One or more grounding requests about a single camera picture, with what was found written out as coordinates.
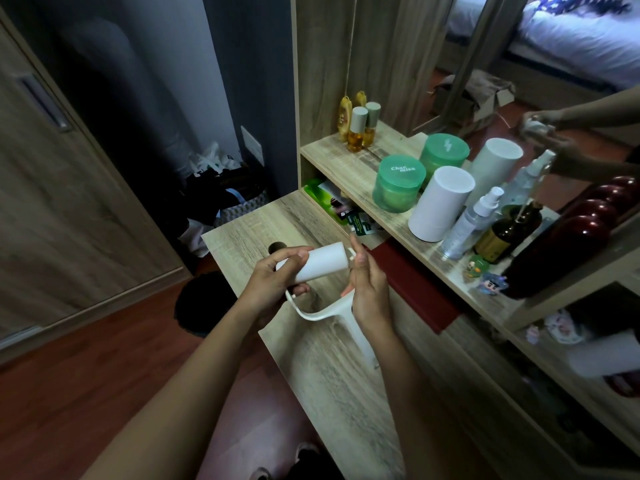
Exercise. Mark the person's left hand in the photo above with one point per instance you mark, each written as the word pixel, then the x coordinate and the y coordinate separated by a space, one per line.
pixel 267 289

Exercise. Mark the person's right hand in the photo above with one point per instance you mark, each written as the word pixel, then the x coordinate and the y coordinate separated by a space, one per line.
pixel 372 299

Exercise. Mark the person's left thumb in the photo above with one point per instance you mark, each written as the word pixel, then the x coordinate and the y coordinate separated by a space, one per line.
pixel 295 255

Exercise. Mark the person's right thumb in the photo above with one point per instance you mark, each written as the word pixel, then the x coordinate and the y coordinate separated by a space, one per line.
pixel 348 292

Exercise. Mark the white lint roller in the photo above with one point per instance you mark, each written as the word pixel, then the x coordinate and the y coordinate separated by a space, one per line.
pixel 322 262

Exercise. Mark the person's right forearm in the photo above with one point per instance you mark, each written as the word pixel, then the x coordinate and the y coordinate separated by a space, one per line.
pixel 420 404

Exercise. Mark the person's left forearm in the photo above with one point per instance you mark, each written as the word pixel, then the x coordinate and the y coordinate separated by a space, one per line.
pixel 195 389

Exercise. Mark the light green flat box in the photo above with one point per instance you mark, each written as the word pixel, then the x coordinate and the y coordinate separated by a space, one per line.
pixel 325 197

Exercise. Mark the dark red flat box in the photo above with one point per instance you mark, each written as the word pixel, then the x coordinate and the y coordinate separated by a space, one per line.
pixel 415 282

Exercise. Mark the woven storage basket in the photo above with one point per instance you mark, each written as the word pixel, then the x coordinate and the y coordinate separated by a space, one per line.
pixel 242 208

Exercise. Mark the dark green small box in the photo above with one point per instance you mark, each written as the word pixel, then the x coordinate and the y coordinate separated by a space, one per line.
pixel 359 222

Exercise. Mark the wooden vanity desk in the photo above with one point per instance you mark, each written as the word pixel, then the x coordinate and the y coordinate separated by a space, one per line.
pixel 330 384

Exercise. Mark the white crumpled cloth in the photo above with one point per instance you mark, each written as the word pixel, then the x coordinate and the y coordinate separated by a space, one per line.
pixel 196 238

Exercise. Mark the black round stool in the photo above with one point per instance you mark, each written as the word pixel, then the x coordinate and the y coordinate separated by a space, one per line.
pixel 205 304

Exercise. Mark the green round jar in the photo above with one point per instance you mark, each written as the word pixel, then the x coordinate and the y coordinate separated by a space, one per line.
pixel 398 184

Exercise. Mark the white cylinder container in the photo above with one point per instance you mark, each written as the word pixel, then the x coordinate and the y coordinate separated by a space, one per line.
pixel 440 204

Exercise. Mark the white plastic bag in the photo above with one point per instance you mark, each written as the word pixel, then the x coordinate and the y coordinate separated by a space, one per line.
pixel 212 158

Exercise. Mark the green small figurine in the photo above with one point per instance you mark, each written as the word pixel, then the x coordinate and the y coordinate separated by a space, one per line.
pixel 475 268

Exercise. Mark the amber bottle white cap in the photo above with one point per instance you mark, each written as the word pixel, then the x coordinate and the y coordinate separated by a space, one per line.
pixel 357 132

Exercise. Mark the clear spray bottle white cap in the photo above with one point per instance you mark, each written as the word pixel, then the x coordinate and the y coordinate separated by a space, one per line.
pixel 470 224

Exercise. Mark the blue small figurine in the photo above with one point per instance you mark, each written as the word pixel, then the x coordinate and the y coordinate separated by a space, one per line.
pixel 492 283

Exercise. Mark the yellow small bottle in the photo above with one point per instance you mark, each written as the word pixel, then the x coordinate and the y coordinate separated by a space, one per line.
pixel 344 119

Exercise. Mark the dark brown dropper bottle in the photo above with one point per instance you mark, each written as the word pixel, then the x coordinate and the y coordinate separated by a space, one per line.
pixel 505 234

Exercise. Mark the person's shoe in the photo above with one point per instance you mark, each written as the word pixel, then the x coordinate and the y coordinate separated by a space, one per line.
pixel 305 462

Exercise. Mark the white patterned small pouch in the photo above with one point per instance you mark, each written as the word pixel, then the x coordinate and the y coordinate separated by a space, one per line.
pixel 564 327

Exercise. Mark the dark red glossy bottle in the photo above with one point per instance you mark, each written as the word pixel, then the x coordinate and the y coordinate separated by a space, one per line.
pixel 565 244

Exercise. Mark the wooden wardrobe door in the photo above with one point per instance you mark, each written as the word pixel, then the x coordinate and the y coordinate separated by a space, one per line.
pixel 75 219

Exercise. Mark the white paper roll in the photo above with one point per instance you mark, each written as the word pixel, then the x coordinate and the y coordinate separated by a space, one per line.
pixel 605 353

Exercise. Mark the white wall outlet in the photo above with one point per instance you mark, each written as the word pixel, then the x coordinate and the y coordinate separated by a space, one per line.
pixel 252 144

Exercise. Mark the wall mirror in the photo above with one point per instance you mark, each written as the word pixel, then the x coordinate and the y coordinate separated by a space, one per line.
pixel 575 54

